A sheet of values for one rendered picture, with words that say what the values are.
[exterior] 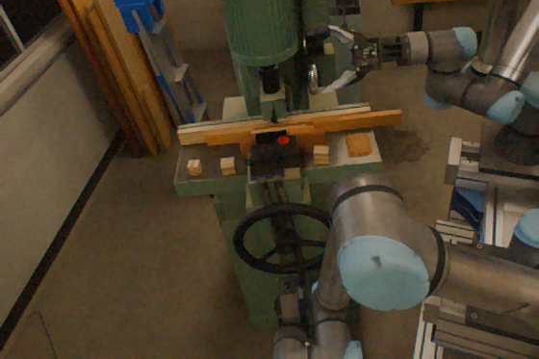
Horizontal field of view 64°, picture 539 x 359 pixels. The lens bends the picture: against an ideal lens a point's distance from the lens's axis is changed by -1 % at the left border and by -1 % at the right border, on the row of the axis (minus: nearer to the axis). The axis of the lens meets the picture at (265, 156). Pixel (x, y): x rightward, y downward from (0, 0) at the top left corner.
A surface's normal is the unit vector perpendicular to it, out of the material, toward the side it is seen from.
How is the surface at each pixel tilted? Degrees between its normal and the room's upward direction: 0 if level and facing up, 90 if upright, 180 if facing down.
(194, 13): 90
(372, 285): 86
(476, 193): 0
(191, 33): 90
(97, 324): 0
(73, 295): 1
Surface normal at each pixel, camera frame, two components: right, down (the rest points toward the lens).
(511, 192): -0.14, -0.74
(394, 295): -0.12, 0.61
